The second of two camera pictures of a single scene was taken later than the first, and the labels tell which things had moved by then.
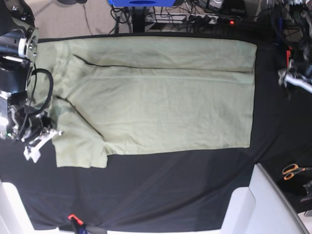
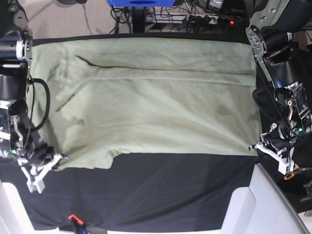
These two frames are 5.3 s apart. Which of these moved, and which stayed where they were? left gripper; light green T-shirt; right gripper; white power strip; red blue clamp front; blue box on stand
Moved: left gripper; right gripper
Stayed: light green T-shirt; white power strip; red blue clamp front; blue box on stand
